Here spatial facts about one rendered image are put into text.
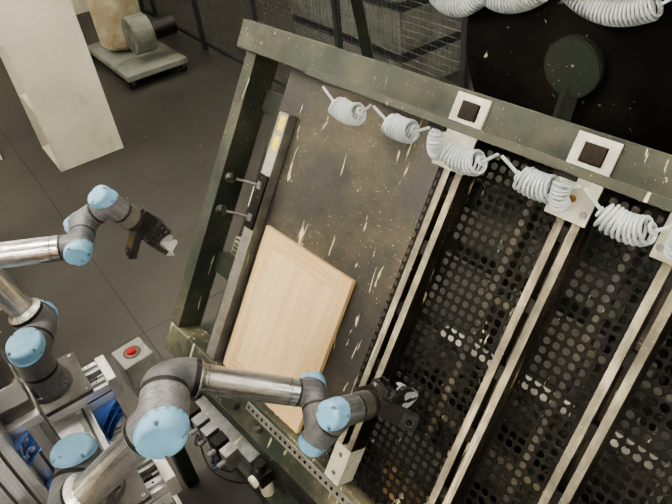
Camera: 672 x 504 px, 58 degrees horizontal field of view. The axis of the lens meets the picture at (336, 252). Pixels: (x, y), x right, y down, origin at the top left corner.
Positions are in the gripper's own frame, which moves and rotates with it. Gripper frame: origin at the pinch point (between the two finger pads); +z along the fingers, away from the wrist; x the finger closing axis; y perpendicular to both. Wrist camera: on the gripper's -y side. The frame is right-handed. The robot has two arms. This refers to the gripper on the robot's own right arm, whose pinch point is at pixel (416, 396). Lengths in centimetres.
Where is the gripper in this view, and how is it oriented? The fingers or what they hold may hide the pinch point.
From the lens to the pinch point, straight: 175.5
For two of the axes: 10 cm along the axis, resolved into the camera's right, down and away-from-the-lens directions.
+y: -6.7, -4.4, 6.0
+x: -3.4, 9.0, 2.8
